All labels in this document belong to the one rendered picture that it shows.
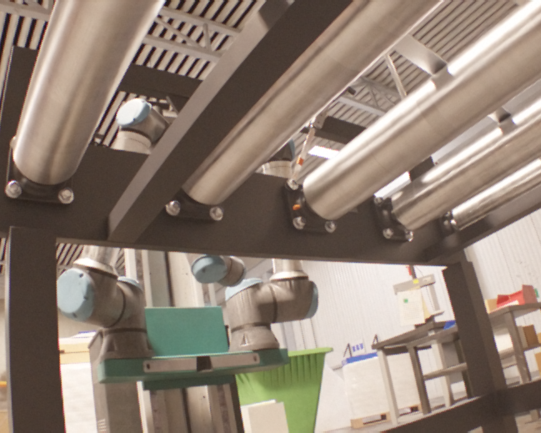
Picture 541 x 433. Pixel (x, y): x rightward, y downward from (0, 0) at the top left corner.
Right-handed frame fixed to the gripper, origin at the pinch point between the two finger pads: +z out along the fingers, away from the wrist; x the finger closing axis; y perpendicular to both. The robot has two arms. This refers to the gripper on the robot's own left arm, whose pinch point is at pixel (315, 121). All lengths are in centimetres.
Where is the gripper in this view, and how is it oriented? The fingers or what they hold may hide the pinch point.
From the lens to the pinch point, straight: 118.5
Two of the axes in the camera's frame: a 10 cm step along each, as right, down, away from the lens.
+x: -4.6, 2.2, 8.6
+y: 8.2, 4.9, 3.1
